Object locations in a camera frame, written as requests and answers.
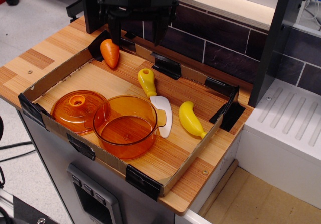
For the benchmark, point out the orange transparent pot lid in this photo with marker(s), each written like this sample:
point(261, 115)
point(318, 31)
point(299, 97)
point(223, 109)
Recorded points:
point(76, 110)

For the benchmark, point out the black vertical post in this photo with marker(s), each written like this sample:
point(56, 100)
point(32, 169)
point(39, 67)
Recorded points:
point(285, 15)
point(91, 10)

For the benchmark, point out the black vertical post left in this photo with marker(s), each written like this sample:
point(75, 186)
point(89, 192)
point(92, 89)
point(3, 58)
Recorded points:
point(91, 10)

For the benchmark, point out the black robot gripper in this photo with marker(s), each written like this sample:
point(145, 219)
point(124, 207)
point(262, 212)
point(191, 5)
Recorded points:
point(161, 12)

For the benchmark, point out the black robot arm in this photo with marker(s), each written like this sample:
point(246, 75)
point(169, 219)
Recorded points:
point(160, 12)

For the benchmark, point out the orange toy carrot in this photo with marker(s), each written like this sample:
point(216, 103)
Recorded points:
point(110, 52)

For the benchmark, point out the white toy sink drainboard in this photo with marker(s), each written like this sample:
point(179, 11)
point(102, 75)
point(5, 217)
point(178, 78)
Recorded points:
point(280, 141)

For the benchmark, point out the black vertical post right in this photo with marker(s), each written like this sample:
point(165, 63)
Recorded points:
point(285, 15)

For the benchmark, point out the toy knife yellow handle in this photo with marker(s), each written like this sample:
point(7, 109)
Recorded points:
point(146, 78)

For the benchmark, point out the grey toy oven front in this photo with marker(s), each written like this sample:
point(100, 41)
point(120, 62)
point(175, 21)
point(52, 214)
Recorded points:
point(98, 203)

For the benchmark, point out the orange transparent toy pot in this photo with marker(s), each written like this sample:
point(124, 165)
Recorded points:
point(126, 125)

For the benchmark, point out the yellow toy banana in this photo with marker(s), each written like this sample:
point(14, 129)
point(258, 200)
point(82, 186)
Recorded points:
point(189, 120)

